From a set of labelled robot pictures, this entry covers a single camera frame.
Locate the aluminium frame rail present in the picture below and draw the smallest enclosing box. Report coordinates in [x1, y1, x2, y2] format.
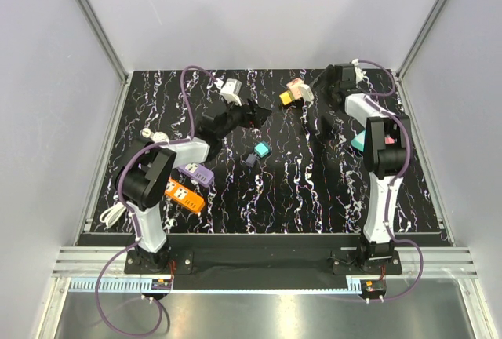
[76, 0, 129, 82]

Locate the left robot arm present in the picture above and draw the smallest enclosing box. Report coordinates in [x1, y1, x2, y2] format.
[115, 99, 272, 273]

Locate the yellow plug adapter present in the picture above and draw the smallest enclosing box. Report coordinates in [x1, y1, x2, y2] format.
[279, 91, 295, 106]

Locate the purple power strip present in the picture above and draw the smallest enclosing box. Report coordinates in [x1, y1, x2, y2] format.
[177, 163, 214, 188]

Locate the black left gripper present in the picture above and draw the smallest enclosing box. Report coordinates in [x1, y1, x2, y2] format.
[216, 97, 271, 140]

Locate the white pink socket adapter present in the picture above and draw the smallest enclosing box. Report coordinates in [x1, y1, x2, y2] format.
[286, 78, 314, 102]

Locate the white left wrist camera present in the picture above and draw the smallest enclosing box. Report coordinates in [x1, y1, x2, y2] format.
[216, 78, 242, 106]

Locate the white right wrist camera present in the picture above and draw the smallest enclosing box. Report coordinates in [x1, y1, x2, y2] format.
[351, 59, 366, 84]

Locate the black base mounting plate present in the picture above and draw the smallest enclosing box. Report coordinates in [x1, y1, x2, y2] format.
[124, 248, 403, 275]

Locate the teal triangular power strip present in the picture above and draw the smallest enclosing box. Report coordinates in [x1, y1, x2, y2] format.
[351, 130, 366, 152]

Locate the dark purple plug adapter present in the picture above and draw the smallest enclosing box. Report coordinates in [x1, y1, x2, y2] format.
[245, 153, 257, 167]

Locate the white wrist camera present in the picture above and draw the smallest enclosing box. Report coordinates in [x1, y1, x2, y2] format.
[216, 78, 242, 106]
[351, 59, 366, 84]

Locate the white plug with cord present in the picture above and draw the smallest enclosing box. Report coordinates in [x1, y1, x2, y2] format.
[141, 128, 169, 143]

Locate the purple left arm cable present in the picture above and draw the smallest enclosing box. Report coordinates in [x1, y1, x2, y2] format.
[96, 65, 220, 335]

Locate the orange power strip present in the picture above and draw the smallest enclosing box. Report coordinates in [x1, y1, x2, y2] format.
[165, 178, 206, 215]

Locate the teal plug adapter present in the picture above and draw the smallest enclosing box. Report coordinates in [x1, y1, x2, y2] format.
[254, 142, 271, 158]

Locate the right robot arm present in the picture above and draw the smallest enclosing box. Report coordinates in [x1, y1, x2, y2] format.
[313, 60, 412, 274]

